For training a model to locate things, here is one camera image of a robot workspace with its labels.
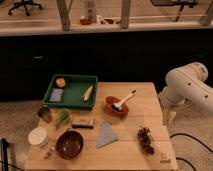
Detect blue-grey triangular towel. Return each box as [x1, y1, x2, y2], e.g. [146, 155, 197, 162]
[96, 121, 119, 148]

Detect black cable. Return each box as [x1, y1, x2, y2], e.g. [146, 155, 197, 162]
[169, 132, 213, 171]

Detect purple bowl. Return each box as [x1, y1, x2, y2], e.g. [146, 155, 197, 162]
[56, 131, 84, 160]

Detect black stand at left edge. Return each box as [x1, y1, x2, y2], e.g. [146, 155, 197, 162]
[0, 138, 9, 171]

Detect green plastic tray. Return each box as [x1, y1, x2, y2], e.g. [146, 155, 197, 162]
[43, 74, 98, 110]

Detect wooden block with dark side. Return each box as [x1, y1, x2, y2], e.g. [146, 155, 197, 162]
[72, 117, 94, 129]

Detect bunch of dark grapes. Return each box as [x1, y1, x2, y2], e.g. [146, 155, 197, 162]
[137, 127, 155, 155]

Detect orange bowl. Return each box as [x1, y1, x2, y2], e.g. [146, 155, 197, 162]
[105, 96, 129, 117]

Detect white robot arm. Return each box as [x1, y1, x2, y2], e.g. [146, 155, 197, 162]
[158, 62, 213, 125]

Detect small metal utensil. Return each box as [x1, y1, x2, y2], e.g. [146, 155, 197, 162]
[44, 146, 56, 159]

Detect green leafy vegetable toy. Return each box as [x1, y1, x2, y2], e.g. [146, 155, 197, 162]
[55, 109, 70, 128]

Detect white handled brush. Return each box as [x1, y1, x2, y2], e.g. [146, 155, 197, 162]
[112, 90, 136, 111]

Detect red object on shelf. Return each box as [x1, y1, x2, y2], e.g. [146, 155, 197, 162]
[80, 16, 92, 25]

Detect orange bread toy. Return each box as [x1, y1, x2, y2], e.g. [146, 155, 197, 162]
[56, 78, 66, 88]

